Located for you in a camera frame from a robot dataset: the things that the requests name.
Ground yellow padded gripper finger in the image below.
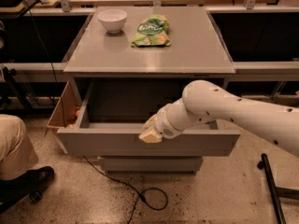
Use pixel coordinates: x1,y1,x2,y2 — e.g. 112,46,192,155
139,115,163,144

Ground white gripper body with wrap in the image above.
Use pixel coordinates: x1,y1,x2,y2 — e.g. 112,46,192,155
149,104,182,140

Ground grey top drawer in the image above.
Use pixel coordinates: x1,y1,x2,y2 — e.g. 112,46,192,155
58,80,240,158

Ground grey drawer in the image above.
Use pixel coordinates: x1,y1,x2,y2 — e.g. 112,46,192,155
58,80,240,158
98,157,203,173

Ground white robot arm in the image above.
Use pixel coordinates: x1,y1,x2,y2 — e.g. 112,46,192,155
139,80,299,157

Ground grey bottom drawer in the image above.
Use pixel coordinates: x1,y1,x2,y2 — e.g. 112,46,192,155
98,157,203,173

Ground grey drawer cabinet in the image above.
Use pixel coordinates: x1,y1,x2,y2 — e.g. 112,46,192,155
62,6,236,175

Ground orange ball in box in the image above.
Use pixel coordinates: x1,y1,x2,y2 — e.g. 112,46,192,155
75,110,80,118

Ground cardboard box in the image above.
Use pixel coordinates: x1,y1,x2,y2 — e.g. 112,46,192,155
47,82,80,153

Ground green chip bag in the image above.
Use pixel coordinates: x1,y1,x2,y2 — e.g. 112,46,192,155
131,14,171,47

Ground white bowl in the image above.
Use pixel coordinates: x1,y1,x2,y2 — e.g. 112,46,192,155
97,9,127,33

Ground black shoe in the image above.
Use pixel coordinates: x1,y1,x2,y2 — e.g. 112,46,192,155
0,166,54,203

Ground black metal floor stand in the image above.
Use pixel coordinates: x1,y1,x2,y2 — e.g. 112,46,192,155
257,153,299,224

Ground person leg beige trousers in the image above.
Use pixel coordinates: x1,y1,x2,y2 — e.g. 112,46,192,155
0,114,38,181

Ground black floor cable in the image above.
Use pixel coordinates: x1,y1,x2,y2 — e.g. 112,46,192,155
82,155,169,224

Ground black hanging cable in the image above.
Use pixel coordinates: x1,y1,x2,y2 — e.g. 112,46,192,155
12,0,71,129

